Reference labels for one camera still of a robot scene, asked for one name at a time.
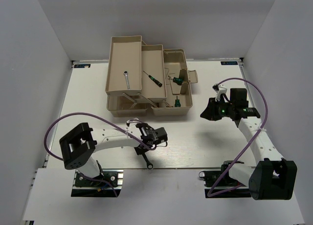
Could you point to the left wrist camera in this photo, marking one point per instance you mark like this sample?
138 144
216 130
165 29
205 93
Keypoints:
131 122

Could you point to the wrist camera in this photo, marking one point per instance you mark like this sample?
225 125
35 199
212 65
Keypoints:
131 122
220 90

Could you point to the thin black green screwdriver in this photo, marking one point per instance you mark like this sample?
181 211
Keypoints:
157 82

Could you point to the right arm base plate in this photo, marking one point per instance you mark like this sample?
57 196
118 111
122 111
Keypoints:
209 178

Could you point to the small combination wrench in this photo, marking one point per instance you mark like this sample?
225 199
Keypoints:
127 79

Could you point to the large ratchet wrench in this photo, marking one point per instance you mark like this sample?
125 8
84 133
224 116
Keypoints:
148 163

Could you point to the stubby green orange screwdriver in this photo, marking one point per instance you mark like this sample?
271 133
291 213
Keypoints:
177 102

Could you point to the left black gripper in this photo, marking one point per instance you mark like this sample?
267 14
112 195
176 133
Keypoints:
139 150

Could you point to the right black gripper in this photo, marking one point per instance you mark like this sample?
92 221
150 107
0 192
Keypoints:
210 113

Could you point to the beige cantilever toolbox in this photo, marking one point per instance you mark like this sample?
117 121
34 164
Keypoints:
132 54

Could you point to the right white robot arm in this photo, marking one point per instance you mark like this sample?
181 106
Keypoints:
273 178

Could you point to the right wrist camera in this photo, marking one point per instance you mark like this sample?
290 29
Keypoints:
220 90

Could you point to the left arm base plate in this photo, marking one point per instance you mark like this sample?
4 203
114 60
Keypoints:
108 185

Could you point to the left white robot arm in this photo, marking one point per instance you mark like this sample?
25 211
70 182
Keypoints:
78 145

